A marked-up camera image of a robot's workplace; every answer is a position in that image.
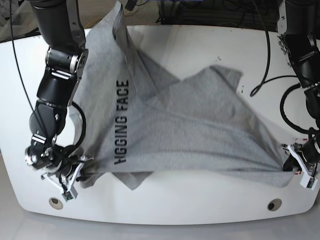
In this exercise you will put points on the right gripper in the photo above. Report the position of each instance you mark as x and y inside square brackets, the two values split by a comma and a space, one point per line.
[67, 174]

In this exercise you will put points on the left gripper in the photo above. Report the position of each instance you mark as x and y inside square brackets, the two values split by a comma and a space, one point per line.
[312, 154]

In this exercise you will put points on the grey T-shirt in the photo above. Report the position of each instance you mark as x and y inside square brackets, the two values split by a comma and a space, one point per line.
[141, 119]

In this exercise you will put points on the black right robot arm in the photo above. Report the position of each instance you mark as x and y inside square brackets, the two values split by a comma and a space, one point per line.
[60, 26]

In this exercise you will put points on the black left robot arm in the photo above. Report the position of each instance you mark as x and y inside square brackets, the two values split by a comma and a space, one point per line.
[297, 27]

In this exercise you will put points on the red tape rectangle marking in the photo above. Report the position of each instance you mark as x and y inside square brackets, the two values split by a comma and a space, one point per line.
[301, 162]

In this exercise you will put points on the left table grommet hole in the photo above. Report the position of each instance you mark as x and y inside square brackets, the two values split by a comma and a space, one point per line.
[55, 203]

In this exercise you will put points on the table grommet hole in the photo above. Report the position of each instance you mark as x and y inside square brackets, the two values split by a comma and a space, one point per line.
[274, 205]
[55, 203]

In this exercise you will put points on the right table grommet hole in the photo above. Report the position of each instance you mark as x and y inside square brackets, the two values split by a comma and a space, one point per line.
[274, 205]

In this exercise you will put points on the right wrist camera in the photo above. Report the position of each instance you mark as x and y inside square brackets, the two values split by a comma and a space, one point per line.
[70, 194]

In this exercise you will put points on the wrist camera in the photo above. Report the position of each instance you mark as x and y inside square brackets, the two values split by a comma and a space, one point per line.
[308, 182]
[70, 194]

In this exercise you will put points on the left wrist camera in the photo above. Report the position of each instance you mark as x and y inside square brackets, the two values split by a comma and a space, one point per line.
[308, 182]

